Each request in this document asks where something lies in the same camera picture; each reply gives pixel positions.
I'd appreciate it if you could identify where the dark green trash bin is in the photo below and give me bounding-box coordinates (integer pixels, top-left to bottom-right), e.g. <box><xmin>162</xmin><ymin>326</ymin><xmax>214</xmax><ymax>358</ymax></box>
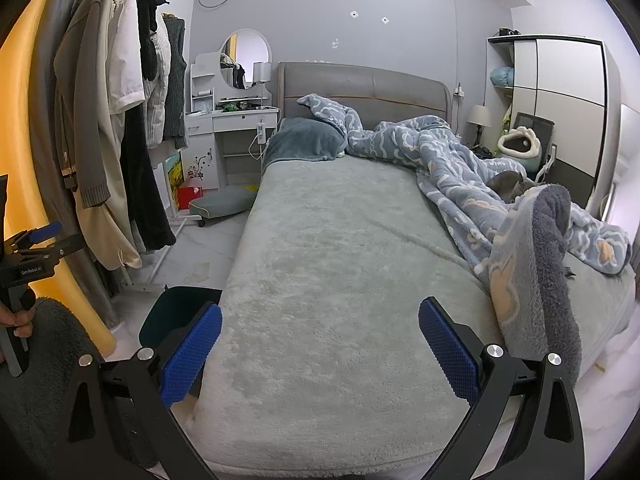
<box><xmin>139</xmin><ymin>286</ymin><xmax>223</xmax><ymax>356</ymax></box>

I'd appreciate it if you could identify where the person's left hand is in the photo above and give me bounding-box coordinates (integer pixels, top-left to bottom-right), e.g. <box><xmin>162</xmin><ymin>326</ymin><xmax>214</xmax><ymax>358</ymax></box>
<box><xmin>0</xmin><ymin>305</ymin><xmax>34</xmax><ymax>341</ymax></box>

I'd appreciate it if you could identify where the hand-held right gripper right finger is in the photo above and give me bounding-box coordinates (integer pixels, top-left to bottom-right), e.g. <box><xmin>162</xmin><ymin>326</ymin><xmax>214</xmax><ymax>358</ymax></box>
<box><xmin>418</xmin><ymin>297</ymin><xmax>586</xmax><ymax>480</ymax></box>

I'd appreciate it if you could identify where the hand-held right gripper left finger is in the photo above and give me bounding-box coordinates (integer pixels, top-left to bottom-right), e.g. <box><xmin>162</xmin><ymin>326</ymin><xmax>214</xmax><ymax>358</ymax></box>
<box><xmin>47</xmin><ymin>302</ymin><xmax>223</xmax><ymax>480</ymax></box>

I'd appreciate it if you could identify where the white corded controller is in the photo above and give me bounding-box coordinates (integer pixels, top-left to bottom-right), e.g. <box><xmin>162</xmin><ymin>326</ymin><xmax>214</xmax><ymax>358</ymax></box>
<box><xmin>249</xmin><ymin>119</ymin><xmax>268</xmax><ymax>161</ymax></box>

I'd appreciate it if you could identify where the grey-brown cardigan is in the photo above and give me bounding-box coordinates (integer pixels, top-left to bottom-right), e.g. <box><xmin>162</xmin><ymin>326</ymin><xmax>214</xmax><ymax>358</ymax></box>
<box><xmin>52</xmin><ymin>0</ymin><xmax>113</xmax><ymax>208</ymax></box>

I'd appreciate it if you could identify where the red box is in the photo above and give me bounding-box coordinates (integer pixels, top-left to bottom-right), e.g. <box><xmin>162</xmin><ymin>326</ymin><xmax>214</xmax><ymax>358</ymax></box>
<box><xmin>176</xmin><ymin>186</ymin><xmax>205</xmax><ymax>210</ymax></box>

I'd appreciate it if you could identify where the white clothes rack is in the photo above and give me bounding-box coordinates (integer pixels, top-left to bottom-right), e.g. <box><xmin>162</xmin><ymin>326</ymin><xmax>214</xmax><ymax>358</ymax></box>
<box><xmin>80</xmin><ymin>0</ymin><xmax>201</xmax><ymax>293</ymax></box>

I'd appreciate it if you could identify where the yellow painting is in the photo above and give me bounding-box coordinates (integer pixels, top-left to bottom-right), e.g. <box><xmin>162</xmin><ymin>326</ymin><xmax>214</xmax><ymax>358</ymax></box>
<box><xmin>165</xmin><ymin>151</ymin><xmax>183</xmax><ymax>211</ymax></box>

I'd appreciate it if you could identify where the cream long coat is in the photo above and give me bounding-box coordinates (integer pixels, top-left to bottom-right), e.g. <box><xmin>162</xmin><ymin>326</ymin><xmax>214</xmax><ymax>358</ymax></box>
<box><xmin>75</xmin><ymin>0</ymin><xmax>143</xmax><ymax>271</ymax></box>

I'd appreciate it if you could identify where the grey-blue pillow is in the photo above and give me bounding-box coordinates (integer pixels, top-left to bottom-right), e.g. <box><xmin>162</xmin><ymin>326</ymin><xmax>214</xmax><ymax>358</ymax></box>
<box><xmin>261</xmin><ymin>117</ymin><xmax>347</xmax><ymax>171</ymax></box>

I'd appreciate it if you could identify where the cream and green cat bed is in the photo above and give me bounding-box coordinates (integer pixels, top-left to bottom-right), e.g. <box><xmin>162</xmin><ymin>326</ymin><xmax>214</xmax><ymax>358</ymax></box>
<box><xmin>496</xmin><ymin>126</ymin><xmax>543</xmax><ymax>171</ymax></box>

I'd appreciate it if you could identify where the dark grey knit vest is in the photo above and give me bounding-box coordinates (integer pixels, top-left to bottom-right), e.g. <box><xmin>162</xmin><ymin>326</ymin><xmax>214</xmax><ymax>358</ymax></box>
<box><xmin>162</xmin><ymin>15</ymin><xmax>188</xmax><ymax>151</ymax></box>

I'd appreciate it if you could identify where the white dressing table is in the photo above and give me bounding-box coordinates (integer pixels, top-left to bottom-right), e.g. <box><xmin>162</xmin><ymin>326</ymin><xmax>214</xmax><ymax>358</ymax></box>
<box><xmin>185</xmin><ymin>52</ymin><xmax>281</xmax><ymax>191</ymax></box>

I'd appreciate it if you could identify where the black chair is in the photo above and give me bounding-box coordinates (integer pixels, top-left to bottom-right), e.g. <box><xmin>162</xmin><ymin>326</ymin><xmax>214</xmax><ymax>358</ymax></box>
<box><xmin>511</xmin><ymin>111</ymin><xmax>557</xmax><ymax>181</ymax></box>

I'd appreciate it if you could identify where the beige bedside lamp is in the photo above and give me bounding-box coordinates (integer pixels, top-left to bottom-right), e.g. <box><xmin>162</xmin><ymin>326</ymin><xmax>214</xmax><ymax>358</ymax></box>
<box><xmin>466</xmin><ymin>105</ymin><xmax>493</xmax><ymax>146</ymax></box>

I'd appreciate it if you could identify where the dark grey fleece garment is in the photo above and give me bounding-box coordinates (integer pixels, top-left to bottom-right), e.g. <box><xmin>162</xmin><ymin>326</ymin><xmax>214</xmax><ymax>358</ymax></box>
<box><xmin>487</xmin><ymin>183</ymin><xmax>583</xmax><ymax>381</ymax></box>

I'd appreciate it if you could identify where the person's grey fleece clothing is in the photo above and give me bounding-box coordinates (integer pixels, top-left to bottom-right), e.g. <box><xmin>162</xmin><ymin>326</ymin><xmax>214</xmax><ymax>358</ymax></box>
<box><xmin>0</xmin><ymin>297</ymin><xmax>103</xmax><ymax>480</ymax></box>

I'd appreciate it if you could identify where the white shirt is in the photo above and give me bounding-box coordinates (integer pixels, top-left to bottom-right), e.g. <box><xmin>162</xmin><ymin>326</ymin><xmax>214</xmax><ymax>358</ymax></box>
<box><xmin>107</xmin><ymin>0</ymin><xmax>146</xmax><ymax>116</ymax></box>

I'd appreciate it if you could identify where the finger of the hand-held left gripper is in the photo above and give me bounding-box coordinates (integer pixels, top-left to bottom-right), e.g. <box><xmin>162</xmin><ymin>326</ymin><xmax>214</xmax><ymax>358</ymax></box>
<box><xmin>27</xmin><ymin>232</ymin><xmax>84</xmax><ymax>263</ymax></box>
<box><xmin>10</xmin><ymin>222</ymin><xmax>64</xmax><ymax>248</ymax></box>

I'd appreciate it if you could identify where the grey bed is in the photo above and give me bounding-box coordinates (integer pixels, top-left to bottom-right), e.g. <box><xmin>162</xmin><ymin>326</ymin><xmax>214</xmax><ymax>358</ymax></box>
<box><xmin>190</xmin><ymin>61</ymin><xmax>638</xmax><ymax>478</ymax></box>

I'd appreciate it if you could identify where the round mirror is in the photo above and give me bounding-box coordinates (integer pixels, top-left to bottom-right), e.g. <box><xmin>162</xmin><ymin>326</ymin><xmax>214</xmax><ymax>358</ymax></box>
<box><xmin>219</xmin><ymin>29</ymin><xmax>272</xmax><ymax>91</ymax></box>

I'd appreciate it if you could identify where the black top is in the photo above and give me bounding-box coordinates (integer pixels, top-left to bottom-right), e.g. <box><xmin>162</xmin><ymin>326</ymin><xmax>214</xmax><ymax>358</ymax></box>
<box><xmin>117</xmin><ymin>0</ymin><xmax>168</xmax><ymax>81</ymax></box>

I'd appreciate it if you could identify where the blue cloud-print blanket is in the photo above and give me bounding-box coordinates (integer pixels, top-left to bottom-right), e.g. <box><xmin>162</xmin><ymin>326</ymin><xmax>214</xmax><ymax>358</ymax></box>
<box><xmin>297</xmin><ymin>92</ymin><xmax>632</xmax><ymax>278</ymax></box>

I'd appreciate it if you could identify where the grey cat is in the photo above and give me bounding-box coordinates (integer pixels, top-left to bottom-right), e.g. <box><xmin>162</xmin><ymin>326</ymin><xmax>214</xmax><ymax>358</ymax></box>
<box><xmin>487</xmin><ymin>170</ymin><xmax>533</xmax><ymax>196</ymax></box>

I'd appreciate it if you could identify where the grey cushioned rolling stool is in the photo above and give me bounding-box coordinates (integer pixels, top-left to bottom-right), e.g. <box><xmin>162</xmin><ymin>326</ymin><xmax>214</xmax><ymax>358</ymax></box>
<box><xmin>188</xmin><ymin>187</ymin><xmax>258</xmax><ymax>228</ymax></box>

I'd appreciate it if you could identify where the white padded jacket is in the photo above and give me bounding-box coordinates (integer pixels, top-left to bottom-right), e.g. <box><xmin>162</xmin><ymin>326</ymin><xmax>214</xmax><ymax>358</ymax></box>
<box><xmin>142</xmin><ymin>15</ymin><xmax>171</xmax><ymax>148</ymax></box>

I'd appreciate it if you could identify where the white and black wardrobe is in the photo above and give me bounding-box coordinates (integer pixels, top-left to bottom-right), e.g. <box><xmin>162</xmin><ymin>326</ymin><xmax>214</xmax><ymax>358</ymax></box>
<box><xmin>487</xmin><ymin>35</ymin><xmax>622</xmax><ymax>221</ymax></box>

